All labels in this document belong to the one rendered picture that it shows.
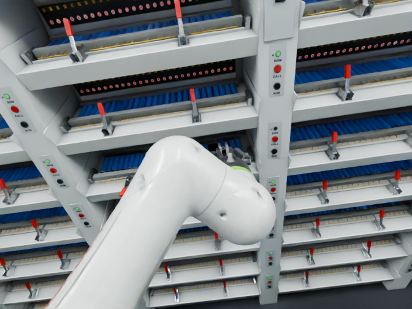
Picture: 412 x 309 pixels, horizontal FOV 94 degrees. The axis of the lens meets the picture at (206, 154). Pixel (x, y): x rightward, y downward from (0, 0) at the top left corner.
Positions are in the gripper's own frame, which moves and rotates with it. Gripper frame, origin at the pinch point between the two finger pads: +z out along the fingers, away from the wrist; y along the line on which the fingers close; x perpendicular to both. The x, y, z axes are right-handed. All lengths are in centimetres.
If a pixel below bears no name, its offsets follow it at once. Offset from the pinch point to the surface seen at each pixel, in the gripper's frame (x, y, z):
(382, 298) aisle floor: 98, -75, 8
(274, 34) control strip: -29.9, -14.4, -10.7
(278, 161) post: 5.3, -16.9, -4.5
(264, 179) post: 12.0, -12.6, -3.4
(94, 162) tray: 0.5, 49.6, 6.0
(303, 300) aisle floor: 97, -35, 11
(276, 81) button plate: -19.3, -15.4, -8.7
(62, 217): 22, 70, 5
